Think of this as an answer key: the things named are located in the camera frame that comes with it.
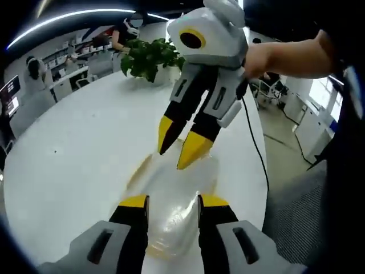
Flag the clear plastic box yellow buckles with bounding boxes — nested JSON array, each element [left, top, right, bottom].
[[125, 136, 221, 261]]

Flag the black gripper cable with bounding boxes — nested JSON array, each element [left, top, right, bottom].
[[236, 78, 271, 191]]

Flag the person's dark clothing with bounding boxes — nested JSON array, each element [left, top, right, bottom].
[[306, 28, 365, 257]]

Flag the person's right hand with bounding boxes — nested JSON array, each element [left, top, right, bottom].
[[243, 42, 275, 80]]

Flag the black office chair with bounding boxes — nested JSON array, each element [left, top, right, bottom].
[[255, 71, 289, 107]]

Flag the white plant pot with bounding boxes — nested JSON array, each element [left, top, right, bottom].
[[155, 63, 184, 86]]

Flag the curved ceiling light strip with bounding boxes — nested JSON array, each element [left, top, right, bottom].
[[7, 10, 169, 50]]

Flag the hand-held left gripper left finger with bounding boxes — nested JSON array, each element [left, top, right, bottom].
[[36, 194, 151, 274]]

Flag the dark computer monitor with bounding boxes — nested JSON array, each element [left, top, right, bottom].
[[0, 75, 21, 116]]

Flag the white office cabinet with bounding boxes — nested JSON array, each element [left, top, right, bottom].
[[285, 76, 336, 162]]

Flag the green potted plant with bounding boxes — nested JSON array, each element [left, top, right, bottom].
[[120, 38, 186, 84]]

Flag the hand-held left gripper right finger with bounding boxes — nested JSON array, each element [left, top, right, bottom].
[[196, 193, 309, 274]]

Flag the grey mesh office chair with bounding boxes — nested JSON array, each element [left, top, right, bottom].
[[262, 161, 330, 265]]

